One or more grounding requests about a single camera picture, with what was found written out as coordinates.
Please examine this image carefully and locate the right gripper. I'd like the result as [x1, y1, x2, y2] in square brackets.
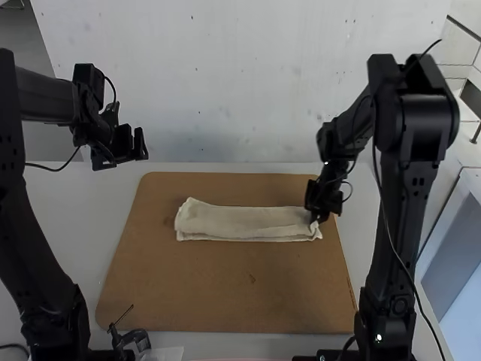
[304, 179, 331, 226]

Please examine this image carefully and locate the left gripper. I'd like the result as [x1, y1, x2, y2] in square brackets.
[72, 88, 150, 172]

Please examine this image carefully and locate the pale towel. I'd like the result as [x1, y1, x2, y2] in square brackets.
[174, 196, 324, 243]

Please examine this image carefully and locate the cork mat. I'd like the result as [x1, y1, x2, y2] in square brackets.
[95, 171, 360, 335]

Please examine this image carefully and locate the black clamp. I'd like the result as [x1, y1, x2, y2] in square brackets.
[107, 303, 152, 359]

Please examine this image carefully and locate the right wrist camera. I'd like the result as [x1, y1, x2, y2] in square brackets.
[327, 190, 345, 217]

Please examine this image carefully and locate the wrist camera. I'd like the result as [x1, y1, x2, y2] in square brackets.
[327, 190, 345, 217]
[72, 62, 106, 110]

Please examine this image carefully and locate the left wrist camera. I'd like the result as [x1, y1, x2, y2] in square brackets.
[72, 62, 106, 110]

